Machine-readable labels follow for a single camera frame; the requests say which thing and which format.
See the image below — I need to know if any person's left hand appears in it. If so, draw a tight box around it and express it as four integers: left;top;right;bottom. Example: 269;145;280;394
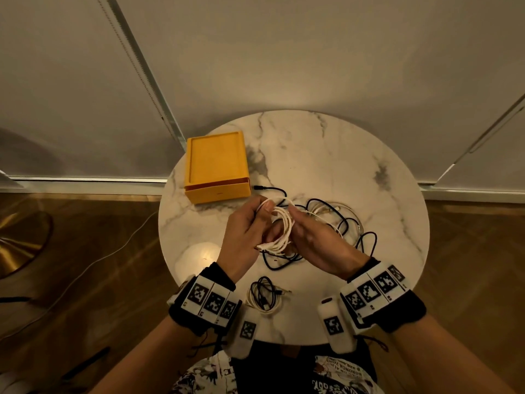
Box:
216;195;284;283

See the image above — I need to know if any person's right hand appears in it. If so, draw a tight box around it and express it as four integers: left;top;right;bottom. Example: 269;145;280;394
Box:
287;204;370;281

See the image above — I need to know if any pile of cables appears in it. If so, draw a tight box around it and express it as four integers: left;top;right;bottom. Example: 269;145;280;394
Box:
252;184;378;271

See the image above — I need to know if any yellow box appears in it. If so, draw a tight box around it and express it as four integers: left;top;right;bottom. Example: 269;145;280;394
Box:
183;131;252;206

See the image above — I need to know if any person's left forearm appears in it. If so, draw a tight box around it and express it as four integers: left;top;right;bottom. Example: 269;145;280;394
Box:
90;315;206;394

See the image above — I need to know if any person's right forearm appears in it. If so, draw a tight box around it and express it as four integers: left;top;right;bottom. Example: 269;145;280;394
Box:
395;314;517;394

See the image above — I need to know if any black left wristband with markers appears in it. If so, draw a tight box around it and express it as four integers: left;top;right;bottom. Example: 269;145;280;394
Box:
167;261;243;337

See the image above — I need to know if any black wristband with markers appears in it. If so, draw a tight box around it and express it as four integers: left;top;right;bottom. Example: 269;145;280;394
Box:
167;261;243;337
339;258;427;334

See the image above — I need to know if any white marble table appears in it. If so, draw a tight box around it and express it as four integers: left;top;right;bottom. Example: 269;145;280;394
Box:
157;109;430;346

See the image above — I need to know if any black right wristband with markers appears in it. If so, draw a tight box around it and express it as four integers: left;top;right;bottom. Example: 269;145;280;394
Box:
339;258;427;334

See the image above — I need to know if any metal blind track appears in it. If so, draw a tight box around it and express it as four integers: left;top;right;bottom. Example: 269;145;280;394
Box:
95;0;188;150
434;92;525;185

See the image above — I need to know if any black floor object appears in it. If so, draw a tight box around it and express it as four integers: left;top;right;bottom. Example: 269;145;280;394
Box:
61;345;112;382

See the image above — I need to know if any gold lamp base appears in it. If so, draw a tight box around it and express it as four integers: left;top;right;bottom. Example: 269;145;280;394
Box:
0;211;54;280

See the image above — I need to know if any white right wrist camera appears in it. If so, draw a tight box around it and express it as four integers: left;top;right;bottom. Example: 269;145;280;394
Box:
317;295;358;355

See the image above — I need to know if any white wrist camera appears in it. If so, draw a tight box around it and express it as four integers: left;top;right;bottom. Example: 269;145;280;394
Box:
317;295;358;355
227;305;261;361

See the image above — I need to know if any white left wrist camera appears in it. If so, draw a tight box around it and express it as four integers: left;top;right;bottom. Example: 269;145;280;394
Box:
227;305;261;361

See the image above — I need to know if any black right camera cable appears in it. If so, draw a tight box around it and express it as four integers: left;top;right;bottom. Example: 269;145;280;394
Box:
360;334;389;352

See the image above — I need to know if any black camera cable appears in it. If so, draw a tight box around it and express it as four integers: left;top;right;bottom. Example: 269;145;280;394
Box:
186;332;224;360
360;334;389;352

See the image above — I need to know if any black left camera cable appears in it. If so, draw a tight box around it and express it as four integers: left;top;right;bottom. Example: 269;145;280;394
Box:
186;332;224;360

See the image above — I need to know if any thin white floor cable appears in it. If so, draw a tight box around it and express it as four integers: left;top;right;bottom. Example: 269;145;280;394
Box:
0;211;159;341

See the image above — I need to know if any metal bottom rail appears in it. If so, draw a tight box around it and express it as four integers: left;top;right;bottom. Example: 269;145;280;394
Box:
0;170;168;195
418;182;525;204

